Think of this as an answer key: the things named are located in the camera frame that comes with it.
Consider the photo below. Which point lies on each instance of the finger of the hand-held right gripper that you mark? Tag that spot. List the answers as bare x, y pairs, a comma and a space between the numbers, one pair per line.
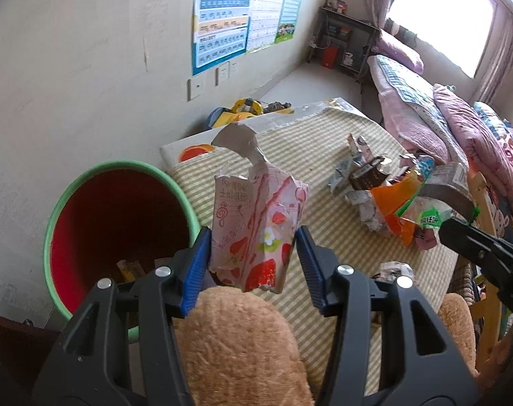
480, 247

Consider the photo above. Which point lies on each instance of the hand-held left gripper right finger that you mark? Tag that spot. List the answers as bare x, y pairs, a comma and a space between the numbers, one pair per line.
310, 270

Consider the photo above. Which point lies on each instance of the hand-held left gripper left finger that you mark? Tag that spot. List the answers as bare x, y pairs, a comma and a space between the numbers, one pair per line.
195, 277

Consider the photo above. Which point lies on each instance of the grey carton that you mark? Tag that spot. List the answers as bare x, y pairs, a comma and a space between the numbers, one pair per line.
444, 190

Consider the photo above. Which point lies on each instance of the pink strawberry milk carton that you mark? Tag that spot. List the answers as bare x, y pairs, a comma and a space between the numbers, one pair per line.
256, 228

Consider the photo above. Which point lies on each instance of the printed paper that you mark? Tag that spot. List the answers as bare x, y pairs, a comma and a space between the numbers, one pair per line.
366, 213

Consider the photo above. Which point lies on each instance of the orange plastic wrapper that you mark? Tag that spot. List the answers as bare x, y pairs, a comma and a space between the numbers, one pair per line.
392, 211

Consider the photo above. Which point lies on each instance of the red bucket with green rim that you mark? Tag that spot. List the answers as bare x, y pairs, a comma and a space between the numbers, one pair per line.
112, 220

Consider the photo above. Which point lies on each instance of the brown drink carton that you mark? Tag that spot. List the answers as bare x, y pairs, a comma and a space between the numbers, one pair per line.
368, 175

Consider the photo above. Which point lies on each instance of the wooden chair with stickers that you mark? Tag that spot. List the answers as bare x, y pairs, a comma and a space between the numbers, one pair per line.
487, 220

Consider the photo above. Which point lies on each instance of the green snack wrapper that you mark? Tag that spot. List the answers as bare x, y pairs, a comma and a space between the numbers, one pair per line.
428, 222

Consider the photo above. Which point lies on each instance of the tan paper scrap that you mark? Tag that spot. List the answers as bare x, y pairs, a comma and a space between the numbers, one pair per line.
131, 270

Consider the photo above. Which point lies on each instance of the brown plush toy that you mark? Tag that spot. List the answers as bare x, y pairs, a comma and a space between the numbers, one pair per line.
239, 346

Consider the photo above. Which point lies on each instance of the crumpled paper ball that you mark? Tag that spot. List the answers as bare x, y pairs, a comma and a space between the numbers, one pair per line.
394, 271

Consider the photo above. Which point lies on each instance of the blue crumpled wrapper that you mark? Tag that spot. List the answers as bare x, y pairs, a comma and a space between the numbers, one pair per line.
425, 164

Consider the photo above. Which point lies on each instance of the crumpled white wrapper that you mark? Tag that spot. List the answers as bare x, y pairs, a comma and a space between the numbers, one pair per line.
341, 175

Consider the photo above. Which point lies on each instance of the green striped tablecloth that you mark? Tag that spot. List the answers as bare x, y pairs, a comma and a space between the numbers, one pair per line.
307, 165

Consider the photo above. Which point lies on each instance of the white cardboard box orange print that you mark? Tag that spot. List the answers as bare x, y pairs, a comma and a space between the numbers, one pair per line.
193, 152

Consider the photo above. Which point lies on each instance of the pink crumpled wrapper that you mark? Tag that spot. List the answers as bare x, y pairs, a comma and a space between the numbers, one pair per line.
360, 146

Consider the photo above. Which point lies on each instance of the blue toy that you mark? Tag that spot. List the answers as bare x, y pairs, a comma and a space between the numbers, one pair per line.
214, 119

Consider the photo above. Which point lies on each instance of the yellow toy truck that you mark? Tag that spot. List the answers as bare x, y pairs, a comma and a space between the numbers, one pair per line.
246, 108

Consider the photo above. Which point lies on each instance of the dark wooden furniture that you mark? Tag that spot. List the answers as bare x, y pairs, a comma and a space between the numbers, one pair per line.
11, 334

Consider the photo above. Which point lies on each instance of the purple pillow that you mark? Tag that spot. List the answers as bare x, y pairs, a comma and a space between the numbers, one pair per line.
398, 50

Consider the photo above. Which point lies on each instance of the red box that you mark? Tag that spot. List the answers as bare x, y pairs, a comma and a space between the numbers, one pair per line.
330, 57

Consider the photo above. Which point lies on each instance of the bright window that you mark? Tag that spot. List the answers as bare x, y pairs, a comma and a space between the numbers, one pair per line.
442, 12

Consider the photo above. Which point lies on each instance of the black metal shelf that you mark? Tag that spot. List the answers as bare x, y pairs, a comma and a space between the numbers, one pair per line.
353, 29

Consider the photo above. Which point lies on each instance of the white wall switch plate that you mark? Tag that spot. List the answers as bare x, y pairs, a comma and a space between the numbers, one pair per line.
196, 89

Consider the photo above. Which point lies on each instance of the white wall socket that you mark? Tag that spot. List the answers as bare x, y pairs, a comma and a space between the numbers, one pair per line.
223, 74

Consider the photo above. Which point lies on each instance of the blue wall chart poster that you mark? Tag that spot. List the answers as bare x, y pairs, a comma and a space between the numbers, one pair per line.
220, 21

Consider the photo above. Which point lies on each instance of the white wall chart poster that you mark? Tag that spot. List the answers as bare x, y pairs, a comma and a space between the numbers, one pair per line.
267, 8

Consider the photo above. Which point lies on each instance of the blue green wall poster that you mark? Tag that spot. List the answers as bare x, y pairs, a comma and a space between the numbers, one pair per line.
291, 4

